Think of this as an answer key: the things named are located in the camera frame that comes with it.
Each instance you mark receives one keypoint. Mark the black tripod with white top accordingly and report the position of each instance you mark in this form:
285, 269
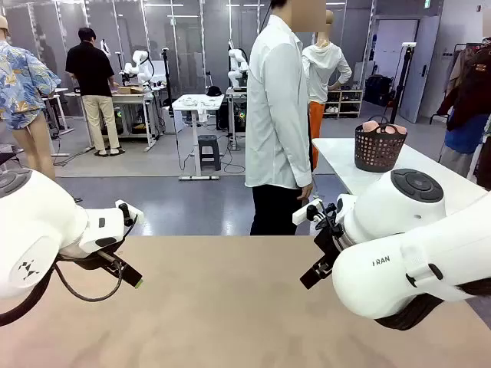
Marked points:
403, 76

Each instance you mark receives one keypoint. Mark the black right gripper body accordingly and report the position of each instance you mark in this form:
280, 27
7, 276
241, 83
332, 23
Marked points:
330, 241

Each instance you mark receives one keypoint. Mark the wooden shoe shelf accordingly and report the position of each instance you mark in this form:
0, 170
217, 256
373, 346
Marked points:
351, 103

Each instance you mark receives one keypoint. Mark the white side table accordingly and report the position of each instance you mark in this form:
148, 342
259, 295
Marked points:
345, 168

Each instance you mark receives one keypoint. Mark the person's right hand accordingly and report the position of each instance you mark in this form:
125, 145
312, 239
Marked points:
306, 192

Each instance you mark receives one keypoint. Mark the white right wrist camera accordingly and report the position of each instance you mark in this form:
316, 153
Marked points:
301, 215

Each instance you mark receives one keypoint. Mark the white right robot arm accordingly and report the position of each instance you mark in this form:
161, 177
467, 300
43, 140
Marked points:
383, 276

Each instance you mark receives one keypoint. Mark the grey open door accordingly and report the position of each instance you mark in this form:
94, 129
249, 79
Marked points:
424, 76

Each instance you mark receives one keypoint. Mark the desk under background robot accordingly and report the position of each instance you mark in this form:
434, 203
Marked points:
234, 92

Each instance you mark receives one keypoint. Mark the white standing desk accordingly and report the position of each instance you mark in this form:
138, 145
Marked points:
195, 102

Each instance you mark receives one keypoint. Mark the mannequin in white hoodie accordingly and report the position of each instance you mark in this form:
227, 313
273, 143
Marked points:
324, 69

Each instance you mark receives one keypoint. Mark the grey plastic stool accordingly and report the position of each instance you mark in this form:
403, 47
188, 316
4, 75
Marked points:
209, 140

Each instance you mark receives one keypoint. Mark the man in black shirt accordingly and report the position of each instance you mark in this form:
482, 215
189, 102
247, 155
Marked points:
90, 69

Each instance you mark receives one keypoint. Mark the mannequin in floral shirt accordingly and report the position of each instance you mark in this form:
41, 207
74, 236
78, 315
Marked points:
19, 76

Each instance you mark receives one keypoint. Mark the person in white shirt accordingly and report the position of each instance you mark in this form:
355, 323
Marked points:
276, 115

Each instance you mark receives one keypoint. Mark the flat cardboard box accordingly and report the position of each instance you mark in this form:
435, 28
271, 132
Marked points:
130, 90

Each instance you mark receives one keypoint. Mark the person's right forearm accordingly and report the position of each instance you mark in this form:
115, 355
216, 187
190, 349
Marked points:
301, 161

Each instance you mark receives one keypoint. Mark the black cap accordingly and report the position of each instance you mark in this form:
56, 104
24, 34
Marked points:
214, 91

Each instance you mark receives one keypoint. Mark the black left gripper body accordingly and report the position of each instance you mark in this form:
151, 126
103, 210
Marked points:
92, 260

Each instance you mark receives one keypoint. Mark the black luggage bag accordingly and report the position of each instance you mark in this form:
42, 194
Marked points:
377, 90

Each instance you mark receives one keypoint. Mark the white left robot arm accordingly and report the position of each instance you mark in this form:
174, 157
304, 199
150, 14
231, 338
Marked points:
38, 222

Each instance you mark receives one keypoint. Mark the black folding chair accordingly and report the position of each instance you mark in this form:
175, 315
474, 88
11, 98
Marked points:
9, 153

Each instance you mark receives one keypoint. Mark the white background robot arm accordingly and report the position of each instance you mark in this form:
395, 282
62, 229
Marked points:
142, 67
236, 63

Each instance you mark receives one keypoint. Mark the dark perforated laundry basket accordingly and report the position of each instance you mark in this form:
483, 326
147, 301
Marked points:
377, 153

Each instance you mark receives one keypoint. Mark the grey frame work desk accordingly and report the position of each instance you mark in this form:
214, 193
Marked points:
130, 96

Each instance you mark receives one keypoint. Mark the black camera stand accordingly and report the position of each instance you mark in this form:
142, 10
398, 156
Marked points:
167, 76

